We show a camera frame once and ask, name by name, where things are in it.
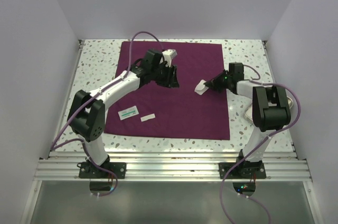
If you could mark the aluminium rail frame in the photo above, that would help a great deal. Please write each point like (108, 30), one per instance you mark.
(176, 160)

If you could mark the small white bandage strip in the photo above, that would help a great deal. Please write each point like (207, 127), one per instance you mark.
(147, 117)

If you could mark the purple cloth mat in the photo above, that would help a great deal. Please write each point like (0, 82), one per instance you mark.
(180, 112)

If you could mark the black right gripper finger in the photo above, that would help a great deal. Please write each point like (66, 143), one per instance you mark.
(217, 89)
(216, 82)

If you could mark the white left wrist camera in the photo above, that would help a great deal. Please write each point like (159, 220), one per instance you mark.
(168, 56)

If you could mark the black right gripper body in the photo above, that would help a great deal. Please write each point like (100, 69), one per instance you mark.
(225, 78)

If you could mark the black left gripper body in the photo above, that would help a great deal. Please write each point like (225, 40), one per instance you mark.
(162, 72)

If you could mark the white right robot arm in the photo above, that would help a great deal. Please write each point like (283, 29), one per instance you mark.
(270, 109)

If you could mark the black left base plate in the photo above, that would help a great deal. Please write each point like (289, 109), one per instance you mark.
(107, 170)

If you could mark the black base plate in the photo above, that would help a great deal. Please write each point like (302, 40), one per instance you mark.
(107, 170)
(245, 170)

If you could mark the white green suture packet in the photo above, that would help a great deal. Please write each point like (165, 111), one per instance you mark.
(127, 113)

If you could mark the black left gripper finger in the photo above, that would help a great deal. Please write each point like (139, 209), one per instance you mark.
(166, 84)
(174, 81)

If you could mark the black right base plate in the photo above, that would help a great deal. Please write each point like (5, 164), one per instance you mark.
(245, 170)

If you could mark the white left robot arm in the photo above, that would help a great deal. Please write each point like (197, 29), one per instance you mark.
(87, 116)

